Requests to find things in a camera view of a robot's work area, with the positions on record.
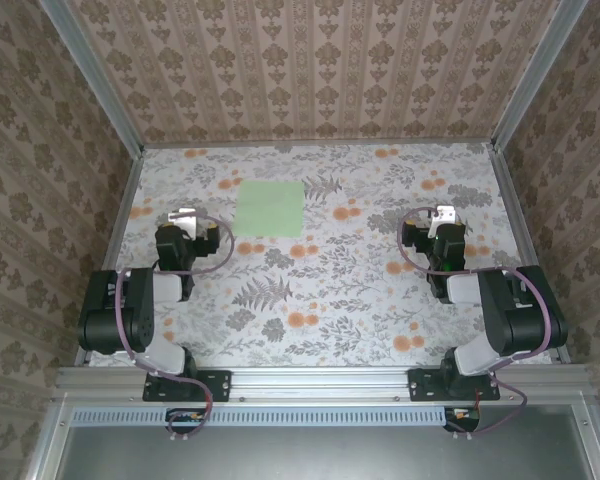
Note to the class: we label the floral table cover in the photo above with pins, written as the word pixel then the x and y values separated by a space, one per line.
pixel 330 300

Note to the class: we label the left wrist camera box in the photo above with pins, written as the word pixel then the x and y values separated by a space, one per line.
pixel 182 221

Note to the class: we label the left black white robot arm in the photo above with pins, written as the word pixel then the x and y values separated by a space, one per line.
pixel 140 310

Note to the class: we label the green cloth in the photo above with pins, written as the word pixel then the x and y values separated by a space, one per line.
pixel 270 209

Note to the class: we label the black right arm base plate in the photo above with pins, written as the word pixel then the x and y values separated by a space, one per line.
pixel 422 386

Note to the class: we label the grey metal panel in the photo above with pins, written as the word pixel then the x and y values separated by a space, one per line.
pixel 305 455

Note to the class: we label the aluminium frame post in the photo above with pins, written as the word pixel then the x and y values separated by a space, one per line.
pixel 537 75
pixel 99 75

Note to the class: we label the thin aluminium rail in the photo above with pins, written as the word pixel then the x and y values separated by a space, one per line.
pixel 330 144

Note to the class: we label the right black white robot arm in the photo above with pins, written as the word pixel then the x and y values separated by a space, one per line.
pixel 525 325

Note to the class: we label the wide aluminium frame rail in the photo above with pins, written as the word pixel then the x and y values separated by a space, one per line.
pixel 320 382

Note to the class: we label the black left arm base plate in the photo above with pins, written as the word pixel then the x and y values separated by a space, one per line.
pixel 215 385

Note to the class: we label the aluminium side rail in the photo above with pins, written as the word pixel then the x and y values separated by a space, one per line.
pixel 109 260
pixel 522 230

